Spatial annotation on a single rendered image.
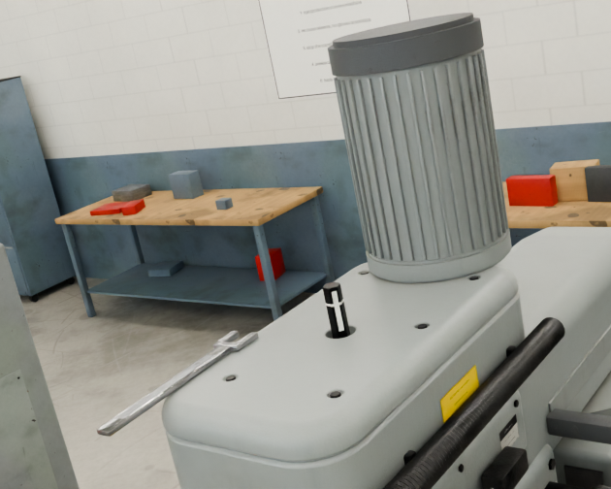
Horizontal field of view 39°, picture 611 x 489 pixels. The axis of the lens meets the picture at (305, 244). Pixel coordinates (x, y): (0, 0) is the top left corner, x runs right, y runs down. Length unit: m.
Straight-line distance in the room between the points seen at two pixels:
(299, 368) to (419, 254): 0.26
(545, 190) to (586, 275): 3.46
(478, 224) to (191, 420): 0.45
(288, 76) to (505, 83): 1.66
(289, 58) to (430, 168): 5.26
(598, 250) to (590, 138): 3.84
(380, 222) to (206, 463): 0.40
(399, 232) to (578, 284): 0.42
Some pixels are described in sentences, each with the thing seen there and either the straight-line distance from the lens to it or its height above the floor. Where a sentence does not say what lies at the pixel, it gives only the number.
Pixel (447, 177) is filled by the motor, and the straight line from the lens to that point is 1.12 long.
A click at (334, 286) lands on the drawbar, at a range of 1.02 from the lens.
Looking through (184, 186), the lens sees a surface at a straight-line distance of 6.89.
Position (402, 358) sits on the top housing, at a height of 1.89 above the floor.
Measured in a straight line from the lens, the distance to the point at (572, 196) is 5.00.
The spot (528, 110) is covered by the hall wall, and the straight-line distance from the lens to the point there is 5.51.
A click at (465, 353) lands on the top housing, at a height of 1.85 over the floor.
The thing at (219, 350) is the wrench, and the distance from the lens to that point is 1.05.
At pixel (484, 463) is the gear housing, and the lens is 1.14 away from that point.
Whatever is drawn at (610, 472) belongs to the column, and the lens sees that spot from 1.45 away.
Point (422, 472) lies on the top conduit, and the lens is 0.92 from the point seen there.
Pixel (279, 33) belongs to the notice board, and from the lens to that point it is 6.36.
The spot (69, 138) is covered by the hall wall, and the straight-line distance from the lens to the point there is 8.33.
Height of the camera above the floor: 2.29
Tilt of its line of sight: 16 degrees down
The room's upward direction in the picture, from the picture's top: 12 degrees counter-clockwise
